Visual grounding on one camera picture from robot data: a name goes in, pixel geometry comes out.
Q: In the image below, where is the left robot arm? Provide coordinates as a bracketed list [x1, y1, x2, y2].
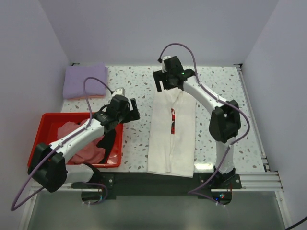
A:
[28, 95, 140, 193]

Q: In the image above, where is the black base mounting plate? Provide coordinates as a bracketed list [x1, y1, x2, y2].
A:
[71, 172, 242, 204]

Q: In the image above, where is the pink t-shirt in bin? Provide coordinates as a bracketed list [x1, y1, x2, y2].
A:
[57, 119, 105, 164]

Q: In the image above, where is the black garment in bin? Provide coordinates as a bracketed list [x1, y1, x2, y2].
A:
[96, 130, 119, 165]

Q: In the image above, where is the aluminium frame rail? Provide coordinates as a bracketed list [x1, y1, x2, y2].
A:
[30, 171, 285, 192]

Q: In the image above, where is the folded purple t-shirt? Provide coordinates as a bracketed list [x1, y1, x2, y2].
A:
[62, 63, 108, 100]

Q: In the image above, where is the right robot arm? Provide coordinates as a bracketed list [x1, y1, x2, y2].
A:
[153, 56, 241, 188]

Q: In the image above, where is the white t-shirt red print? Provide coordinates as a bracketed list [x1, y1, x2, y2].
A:
[147, 88, 196, 178]

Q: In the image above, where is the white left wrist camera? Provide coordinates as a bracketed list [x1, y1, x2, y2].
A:
[112, 87, 125, 97]

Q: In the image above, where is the red plastic bin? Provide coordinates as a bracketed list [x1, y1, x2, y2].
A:
[27, 113, 123, 168]

